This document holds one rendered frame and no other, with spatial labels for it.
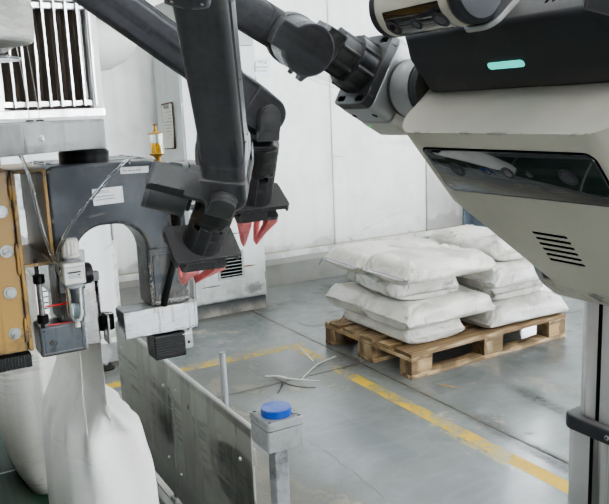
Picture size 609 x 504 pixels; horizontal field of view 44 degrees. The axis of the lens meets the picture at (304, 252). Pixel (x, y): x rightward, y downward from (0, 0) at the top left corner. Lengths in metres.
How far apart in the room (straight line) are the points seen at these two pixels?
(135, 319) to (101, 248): 2.82
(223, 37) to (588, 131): 0.39
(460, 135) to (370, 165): 5.55
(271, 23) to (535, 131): 0.42
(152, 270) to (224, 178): 0.53
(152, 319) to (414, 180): 5.53
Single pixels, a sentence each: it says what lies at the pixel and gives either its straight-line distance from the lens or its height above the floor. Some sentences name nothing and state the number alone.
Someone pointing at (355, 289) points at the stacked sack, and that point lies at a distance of 4.34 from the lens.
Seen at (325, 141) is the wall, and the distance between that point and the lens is 6.27.
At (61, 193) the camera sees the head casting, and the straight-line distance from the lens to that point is 1.35.
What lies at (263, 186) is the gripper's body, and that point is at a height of 1.30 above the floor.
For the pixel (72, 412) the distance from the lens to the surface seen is 1.61.
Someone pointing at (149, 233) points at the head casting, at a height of 1.21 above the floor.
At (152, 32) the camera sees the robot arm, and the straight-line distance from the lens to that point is 1.08.
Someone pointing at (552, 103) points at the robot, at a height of 1.41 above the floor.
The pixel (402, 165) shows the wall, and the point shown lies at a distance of 6.73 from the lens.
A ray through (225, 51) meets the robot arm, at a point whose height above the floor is 1.48.
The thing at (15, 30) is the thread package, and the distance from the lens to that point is 1.16.
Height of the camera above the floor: 1.42
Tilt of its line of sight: 11 degrees down
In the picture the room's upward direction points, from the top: 2 degrees counter-clockwise
